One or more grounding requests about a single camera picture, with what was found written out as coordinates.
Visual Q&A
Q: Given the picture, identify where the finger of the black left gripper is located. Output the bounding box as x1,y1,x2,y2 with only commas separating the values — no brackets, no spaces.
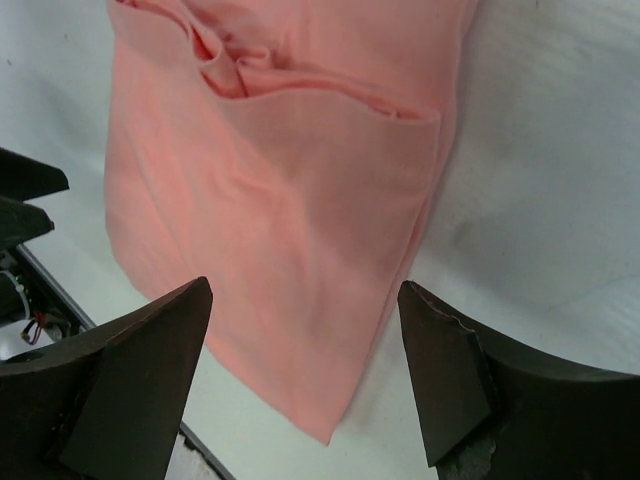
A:
0,148,69,201
0,197,54,250

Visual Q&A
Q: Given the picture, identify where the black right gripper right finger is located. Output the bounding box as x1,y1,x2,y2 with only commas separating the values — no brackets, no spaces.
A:
397,281,639,480

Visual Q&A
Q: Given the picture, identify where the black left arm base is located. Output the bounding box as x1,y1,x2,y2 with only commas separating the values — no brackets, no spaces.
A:
1,246,95,362

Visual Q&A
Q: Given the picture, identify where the salmon pink t shirt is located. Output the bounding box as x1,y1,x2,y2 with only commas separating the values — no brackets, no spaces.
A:
104,1,476,444

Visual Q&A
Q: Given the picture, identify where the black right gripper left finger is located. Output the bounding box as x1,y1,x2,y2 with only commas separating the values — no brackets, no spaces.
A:
1,277,213,480

